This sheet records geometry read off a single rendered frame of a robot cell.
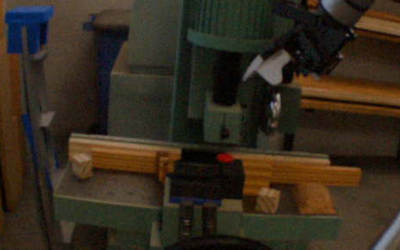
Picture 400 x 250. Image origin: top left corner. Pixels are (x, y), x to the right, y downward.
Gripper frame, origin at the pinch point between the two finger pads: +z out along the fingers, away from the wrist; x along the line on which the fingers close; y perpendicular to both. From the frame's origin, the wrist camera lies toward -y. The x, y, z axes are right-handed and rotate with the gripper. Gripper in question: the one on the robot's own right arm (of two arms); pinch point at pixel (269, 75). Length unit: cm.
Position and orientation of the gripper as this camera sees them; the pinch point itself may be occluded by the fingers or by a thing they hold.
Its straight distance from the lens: 98.0
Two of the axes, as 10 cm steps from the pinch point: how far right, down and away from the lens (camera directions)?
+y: 4.6, 8.1, -3.8
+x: 7.6, -1.3, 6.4
